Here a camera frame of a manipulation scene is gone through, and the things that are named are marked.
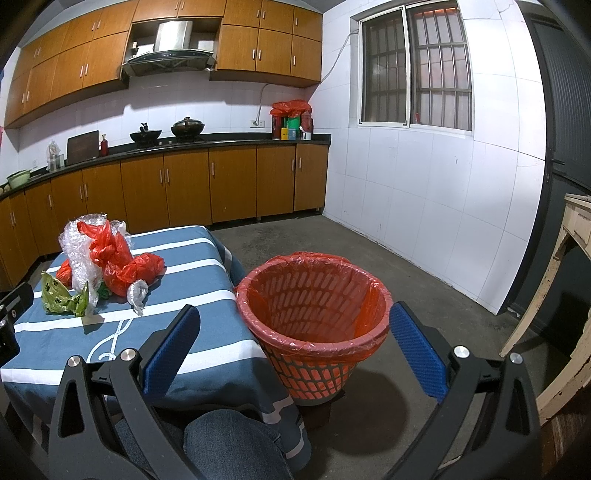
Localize black wok with ladle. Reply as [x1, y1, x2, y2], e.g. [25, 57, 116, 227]
[129, 123, 161, 148]

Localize barred window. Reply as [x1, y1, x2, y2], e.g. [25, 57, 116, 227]
[358, 1, 473, 132]

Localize small red plastic bag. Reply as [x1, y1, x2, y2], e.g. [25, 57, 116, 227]
[55, 259, 72, 289]

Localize blue white striped tablecloth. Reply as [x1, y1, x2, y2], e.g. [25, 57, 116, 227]
[1, 225, 311, 472]

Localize large red plastic bag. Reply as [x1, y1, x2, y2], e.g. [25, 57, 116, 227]
[77, 220, 165, 297]

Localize black countertop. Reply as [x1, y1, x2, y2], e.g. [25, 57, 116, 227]
[1, 133, 332, 199]

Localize clear bubble wrap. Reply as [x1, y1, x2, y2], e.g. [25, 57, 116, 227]
[58, 213, 108, 316]

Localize green yellow boxes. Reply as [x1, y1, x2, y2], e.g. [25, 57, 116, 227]
[280, 116, 301, 141]

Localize small clear plastic bag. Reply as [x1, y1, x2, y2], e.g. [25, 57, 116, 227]
[126, 280, 149, 316]

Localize green basin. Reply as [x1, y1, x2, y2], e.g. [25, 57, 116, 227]
[7, 169, 31, 190]

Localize dark door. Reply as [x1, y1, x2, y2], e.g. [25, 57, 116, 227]
[505, 1, 590, 316]

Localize glass jar with bag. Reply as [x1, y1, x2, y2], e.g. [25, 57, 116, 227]
[47, 141, 64, 172]

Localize black lidded wok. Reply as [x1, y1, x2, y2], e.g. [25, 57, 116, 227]
[170, 117, 204, 142]

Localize range hood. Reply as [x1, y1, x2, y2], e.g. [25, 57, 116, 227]
[122, 17, 221, 77]

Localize green plastic bag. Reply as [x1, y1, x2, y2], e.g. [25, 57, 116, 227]
[41, 272, 111, 317]

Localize red bottle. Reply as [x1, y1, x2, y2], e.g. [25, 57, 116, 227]
[100, 134, 109, 157]

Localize lower wooden kitchen cabinets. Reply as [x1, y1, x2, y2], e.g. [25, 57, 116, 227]
[1, 142, 329, 290]

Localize red bag on counter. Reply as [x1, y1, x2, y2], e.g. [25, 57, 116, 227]
[270, 99, 312, 118]

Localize red mesh trash basket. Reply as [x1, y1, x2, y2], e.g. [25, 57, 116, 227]
[234, 252, 395, 401]

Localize person's jeans knee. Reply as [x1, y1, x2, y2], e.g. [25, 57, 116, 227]
[114, 409, 294, 479]

